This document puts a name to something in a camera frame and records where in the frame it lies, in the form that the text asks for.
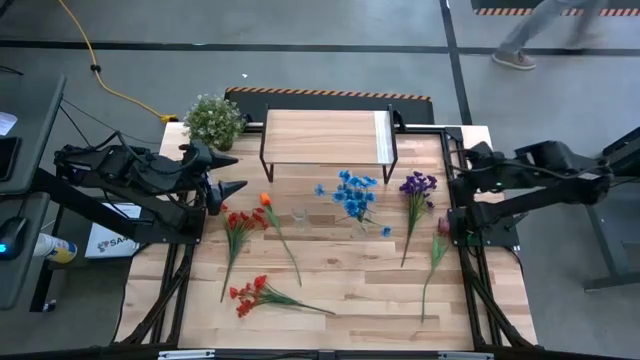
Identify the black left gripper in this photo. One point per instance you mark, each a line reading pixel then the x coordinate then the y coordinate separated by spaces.
pixel 200 160

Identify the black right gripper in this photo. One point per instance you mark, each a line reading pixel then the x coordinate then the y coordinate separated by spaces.
pixel 470 167

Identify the blue artificial flower bunch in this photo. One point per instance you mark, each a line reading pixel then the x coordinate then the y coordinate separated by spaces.
pixel 355 197

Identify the dark grey desk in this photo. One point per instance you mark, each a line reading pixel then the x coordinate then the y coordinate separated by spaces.
pixel 20 280
pixel 35 130

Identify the dark metal desk frame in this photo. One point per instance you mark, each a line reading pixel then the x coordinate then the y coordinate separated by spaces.
pixel 607 250

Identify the black computer mouse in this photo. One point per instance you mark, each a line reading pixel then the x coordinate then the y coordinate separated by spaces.
pixel 12 232

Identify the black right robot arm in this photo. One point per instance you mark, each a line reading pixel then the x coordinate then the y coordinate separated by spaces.
pixel 550 192

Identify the red artificial flower bunch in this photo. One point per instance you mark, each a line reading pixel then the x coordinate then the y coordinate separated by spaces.
pixel 259 282
pixel 239 222

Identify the white paper sheet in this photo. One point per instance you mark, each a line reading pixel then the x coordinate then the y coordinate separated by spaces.
pixel 5 123

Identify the black metal table frame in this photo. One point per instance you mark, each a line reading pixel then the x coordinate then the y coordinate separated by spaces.
pixel 454 134

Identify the person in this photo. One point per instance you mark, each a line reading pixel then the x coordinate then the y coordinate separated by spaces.
pixel 515 60

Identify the potted green plant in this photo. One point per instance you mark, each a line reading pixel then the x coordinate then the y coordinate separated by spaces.
pixel 214 121

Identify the wooden shelf with black frame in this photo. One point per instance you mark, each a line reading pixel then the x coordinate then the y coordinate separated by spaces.
pixel 320 135

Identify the white printed box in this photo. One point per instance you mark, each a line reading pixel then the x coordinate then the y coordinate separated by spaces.
pixel 107 242

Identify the orange artificial tulip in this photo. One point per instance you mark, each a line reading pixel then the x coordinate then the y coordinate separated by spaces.
pixel 265 199

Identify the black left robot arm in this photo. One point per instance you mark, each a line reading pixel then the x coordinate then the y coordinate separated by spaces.
pixel 125 167

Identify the white and yellow spray can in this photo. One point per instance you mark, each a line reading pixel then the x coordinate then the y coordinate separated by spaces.
pixel 55 248

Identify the black hazard-striped floor mat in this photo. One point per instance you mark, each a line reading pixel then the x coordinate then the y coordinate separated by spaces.
pixel 625 4
pixel 330 102

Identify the purple artificial flower bunch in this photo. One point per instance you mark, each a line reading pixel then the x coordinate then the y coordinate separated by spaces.
pixel 417 184

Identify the clear glass vase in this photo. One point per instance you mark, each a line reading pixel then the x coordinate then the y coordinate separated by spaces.
pixel 361 229
pixel 300 218

